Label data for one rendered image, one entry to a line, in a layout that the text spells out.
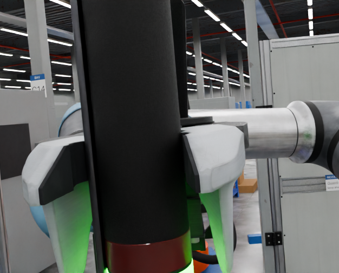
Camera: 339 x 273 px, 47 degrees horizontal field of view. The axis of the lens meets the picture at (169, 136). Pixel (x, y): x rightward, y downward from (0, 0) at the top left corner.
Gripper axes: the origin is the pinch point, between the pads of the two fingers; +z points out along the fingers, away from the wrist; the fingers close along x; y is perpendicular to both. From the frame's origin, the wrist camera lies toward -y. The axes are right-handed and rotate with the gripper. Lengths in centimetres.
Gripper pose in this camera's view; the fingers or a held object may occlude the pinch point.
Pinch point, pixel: (123, 157)
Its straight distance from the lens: 12.4
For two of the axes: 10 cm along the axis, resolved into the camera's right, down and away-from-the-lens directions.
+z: -0.4, 0.6, -10.0
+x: -10.0, 0.8, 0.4
